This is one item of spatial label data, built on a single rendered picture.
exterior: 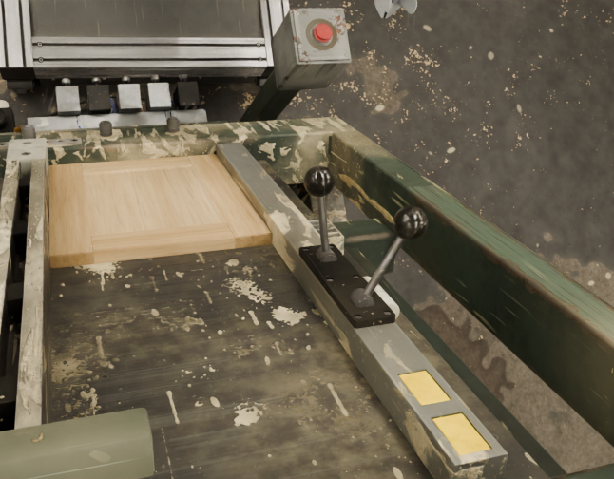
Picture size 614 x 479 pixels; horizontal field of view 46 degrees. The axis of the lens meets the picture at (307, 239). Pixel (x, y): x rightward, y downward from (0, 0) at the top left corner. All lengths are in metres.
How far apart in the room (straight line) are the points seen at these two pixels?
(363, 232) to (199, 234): 0.30
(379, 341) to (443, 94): 2.00
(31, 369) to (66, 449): 0.40
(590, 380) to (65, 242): 0.70
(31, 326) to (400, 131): 1.98
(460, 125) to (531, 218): 0.43
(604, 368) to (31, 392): 0.57
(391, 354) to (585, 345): 0.22
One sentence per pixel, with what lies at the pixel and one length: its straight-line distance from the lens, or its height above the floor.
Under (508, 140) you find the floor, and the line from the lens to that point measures 2.78.
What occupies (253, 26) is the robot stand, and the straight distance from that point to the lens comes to 2.30.
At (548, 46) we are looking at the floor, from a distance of 3.00.
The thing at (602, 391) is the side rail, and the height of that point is 1.60.
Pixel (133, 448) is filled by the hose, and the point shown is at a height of 1.97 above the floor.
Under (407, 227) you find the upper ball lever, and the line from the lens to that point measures 0.78.
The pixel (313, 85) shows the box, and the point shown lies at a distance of 1.63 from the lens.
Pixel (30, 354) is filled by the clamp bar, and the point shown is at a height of 1.55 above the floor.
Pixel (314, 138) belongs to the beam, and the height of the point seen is 0.90.
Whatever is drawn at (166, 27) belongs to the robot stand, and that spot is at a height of 0.21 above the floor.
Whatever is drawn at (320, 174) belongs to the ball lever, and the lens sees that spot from 0.85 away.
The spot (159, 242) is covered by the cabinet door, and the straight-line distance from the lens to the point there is 1.03.
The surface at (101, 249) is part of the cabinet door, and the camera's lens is 1.03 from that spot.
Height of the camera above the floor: 2.26
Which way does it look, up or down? 72 degrees down
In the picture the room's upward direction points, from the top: 66 degrees clockwise
